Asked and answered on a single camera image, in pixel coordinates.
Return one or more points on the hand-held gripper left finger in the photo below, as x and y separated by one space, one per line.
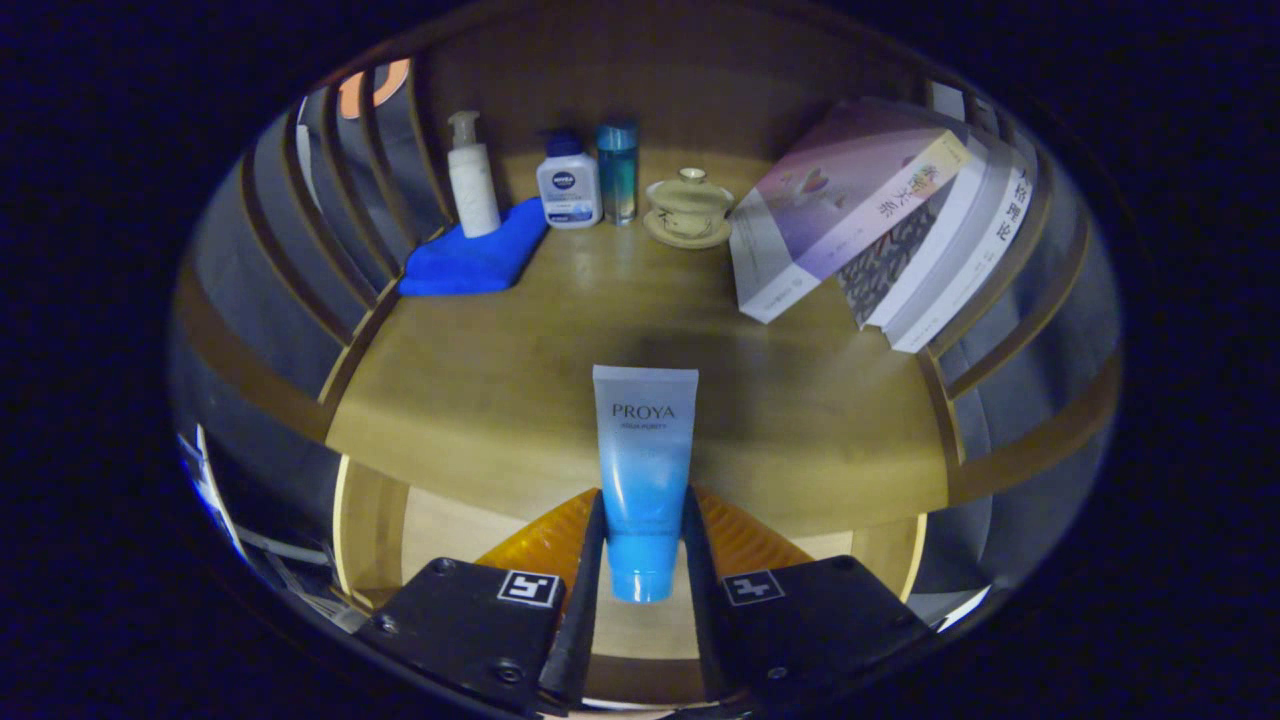
585 620

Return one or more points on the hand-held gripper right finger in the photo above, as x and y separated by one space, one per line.
700 620

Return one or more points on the blue gradient cosmetic tube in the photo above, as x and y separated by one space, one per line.
645 470

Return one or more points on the wooden countertop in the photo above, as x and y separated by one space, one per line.
480 400

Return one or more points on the brown wooden cabinet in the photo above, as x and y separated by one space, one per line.
700 90

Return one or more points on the blue folded cloth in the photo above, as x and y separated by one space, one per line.
475 258

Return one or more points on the beige lidded ceramic teacup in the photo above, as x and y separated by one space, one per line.
688 208

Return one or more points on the white bottle with blue cap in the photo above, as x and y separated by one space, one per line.
568 190

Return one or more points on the purple and white book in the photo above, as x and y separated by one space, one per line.
830 200

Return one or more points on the teal slim bottle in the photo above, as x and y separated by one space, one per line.
617 175

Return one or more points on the white pump bottle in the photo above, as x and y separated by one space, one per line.
472 185

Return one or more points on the black backdrop cloth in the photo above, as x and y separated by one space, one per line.
215 300

